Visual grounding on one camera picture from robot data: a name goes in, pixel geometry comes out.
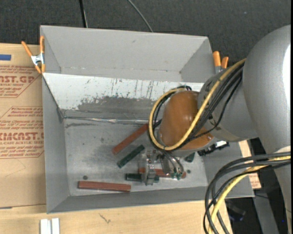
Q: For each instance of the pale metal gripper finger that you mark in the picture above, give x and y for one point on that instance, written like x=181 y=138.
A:
x=142 y=162
x=151 y=175

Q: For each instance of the dark green flat block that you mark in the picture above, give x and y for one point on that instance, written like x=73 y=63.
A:
x=134 y=176
x=190 y=157
x=130 y=156

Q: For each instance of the red-brown flat block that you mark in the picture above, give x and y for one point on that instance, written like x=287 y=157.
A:
x=103 y=186
x=161 y=172
x=129 y=139

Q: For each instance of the grey metal bin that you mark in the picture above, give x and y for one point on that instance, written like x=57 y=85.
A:
x=107 y=135

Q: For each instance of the black cylinder on white bracket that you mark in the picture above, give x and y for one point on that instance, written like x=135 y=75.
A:
x=210 y=150

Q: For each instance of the brown cardboard board, red print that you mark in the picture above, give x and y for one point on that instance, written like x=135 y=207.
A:
x=17 y=130

